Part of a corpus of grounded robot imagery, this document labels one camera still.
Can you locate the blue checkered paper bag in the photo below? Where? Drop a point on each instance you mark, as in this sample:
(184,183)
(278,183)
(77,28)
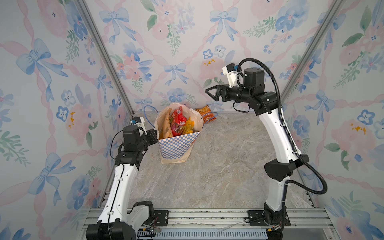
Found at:
(178,149)

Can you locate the black mounting plate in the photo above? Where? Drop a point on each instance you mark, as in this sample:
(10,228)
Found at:
(261,218)
(157,218)

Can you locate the tan potato chips pouch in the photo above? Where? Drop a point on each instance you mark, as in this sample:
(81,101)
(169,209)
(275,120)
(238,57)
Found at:
(164,125)

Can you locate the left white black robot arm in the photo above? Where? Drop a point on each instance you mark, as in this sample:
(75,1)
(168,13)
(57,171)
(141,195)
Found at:
(116,221)

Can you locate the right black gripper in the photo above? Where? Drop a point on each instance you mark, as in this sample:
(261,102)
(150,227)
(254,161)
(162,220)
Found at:
(220,88)

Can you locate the left aluminium corner post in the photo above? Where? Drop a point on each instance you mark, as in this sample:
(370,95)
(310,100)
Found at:
(95,34)

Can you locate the right aluminium corner post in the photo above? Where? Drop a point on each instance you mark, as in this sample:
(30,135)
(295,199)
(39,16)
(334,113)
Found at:
(320,33)

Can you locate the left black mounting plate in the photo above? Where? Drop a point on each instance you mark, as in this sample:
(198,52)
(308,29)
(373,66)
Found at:
(157,218)

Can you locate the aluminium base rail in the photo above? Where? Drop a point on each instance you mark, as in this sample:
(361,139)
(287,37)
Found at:
(228,224)

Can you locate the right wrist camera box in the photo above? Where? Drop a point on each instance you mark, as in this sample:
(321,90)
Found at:
(230,71)

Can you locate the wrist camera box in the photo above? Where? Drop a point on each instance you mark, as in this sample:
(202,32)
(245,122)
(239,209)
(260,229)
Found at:
(230,71)
(140,122)

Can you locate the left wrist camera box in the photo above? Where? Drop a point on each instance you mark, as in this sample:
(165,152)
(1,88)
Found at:
(140,122)

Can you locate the orange corn chips packet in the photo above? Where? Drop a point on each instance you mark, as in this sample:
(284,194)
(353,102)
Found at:
(206,114)

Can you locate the red fruit candy bag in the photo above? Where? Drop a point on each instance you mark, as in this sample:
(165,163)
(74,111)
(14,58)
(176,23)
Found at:
(177,122)

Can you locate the yellow mango candy bag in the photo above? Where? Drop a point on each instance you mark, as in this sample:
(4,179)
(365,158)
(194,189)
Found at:
(188,127)

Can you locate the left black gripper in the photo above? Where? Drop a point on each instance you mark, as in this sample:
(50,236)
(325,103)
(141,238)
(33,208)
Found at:
(152,133)

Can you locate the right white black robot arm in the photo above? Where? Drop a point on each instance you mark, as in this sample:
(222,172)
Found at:
(265,106)

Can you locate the aluminium corner post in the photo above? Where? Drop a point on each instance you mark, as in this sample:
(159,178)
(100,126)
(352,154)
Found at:
(95,34)
(320,33)

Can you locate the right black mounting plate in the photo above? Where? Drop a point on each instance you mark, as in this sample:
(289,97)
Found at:
(261,218)

